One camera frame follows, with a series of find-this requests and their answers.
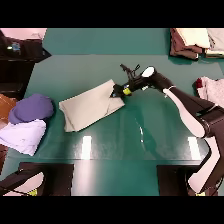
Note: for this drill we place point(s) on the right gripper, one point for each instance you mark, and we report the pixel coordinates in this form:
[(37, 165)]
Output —
[(121, 89)]

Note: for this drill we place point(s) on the pale beige shirt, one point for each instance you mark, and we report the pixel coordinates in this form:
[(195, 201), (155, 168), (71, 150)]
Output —
[(88, 106)]

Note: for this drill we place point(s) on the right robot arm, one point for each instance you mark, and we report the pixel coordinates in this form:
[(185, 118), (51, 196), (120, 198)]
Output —
[(190, 110)]

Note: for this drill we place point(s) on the dark brown garment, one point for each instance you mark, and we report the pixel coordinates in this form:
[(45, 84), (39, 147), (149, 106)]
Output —
[(181, 50)]

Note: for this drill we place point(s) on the red garment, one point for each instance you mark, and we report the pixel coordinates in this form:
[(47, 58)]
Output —
[(199, 82)]

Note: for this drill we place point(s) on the cream garment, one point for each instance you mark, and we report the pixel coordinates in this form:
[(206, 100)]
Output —
[(195, 36)]

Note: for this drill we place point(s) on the purple garment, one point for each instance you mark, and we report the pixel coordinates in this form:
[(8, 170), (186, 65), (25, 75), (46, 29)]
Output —
[(31, 108)]

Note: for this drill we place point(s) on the white checked garment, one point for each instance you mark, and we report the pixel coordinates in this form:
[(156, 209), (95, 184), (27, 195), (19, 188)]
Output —
[(215, 91)]

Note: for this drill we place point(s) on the pale grey garment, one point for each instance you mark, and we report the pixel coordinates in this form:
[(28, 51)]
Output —
[(216, 40)]

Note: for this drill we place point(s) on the orange-brown garment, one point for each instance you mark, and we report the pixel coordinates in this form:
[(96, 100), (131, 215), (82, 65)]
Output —
[(6, 108)]

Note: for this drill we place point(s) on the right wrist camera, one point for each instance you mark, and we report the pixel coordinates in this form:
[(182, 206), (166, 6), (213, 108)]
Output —
[(130, 71)]

